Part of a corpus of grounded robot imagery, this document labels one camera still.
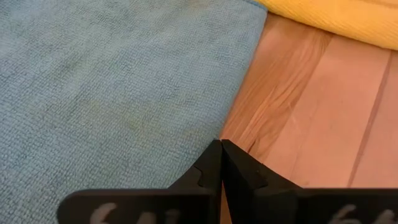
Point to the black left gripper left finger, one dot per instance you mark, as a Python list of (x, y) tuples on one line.
[(140, 208)]

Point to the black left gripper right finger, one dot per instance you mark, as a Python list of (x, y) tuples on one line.
[(295, 208)]

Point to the blue microfiber towel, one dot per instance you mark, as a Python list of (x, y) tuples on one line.
[(109, 93)]

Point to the yellow microfiber towel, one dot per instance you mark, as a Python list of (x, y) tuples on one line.
[(342, 18)]

